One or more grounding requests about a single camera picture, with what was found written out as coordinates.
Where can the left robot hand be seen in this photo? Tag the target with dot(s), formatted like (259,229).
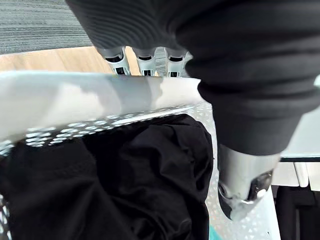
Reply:
(225,62)

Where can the white perforated laundry basket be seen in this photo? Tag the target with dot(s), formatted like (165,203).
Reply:
(75,97)

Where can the black garment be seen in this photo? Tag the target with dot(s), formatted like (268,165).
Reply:
(112,180)

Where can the white desk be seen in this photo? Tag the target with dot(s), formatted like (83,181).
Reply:
(300,150)

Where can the teal cloth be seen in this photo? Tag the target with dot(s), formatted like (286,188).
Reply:
(214,233)

